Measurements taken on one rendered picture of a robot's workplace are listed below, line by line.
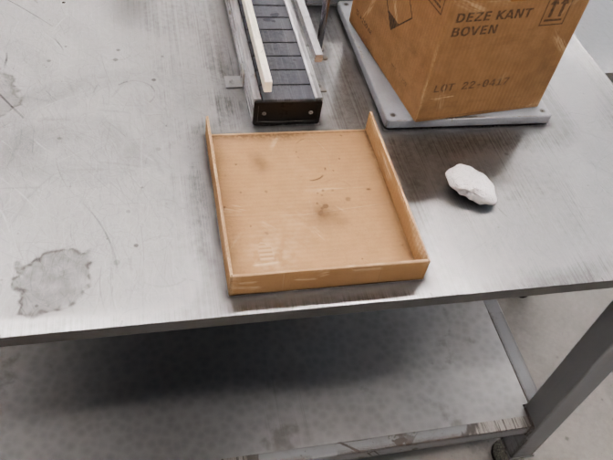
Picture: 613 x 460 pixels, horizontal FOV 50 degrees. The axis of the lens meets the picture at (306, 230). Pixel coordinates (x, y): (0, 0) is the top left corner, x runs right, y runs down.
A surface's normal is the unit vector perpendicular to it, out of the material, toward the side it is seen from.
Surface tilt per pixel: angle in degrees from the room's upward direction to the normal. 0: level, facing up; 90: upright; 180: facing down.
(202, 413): 1
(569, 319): 0
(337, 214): 0
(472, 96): 90
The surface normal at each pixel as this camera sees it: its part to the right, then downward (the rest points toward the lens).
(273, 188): 0.13, -0.65
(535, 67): 0.32, 0.74
